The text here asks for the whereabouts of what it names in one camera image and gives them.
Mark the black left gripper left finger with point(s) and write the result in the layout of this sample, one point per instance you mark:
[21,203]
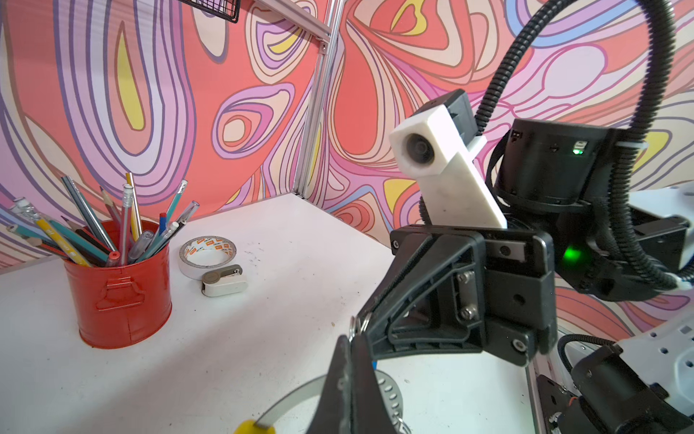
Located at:
[334,410]

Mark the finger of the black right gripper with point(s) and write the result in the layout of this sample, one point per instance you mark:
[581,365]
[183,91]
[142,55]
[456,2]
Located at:
[431,298]

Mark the red pencil cup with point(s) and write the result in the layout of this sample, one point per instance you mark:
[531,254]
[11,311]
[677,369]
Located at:
[121,306]

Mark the pencils in cup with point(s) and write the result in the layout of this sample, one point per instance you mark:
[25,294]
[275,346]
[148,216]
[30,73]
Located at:
[119,242]

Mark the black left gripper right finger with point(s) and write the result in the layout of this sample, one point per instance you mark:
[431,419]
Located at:
[369,414]

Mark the tape roll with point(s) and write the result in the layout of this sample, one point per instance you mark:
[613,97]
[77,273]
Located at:
[204,254]

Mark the silver metal keyring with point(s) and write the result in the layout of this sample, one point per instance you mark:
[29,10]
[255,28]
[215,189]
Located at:
[390,392]

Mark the black wire basket back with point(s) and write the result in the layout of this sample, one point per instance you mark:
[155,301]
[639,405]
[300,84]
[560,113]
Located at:
[228,10]

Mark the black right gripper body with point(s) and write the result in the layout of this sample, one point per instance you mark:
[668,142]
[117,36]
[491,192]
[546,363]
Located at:
[520,314]

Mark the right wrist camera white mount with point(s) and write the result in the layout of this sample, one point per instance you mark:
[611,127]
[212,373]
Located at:
[437,147]

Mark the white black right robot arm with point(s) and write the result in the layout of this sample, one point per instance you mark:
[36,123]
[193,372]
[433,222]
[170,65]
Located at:
[572,181]

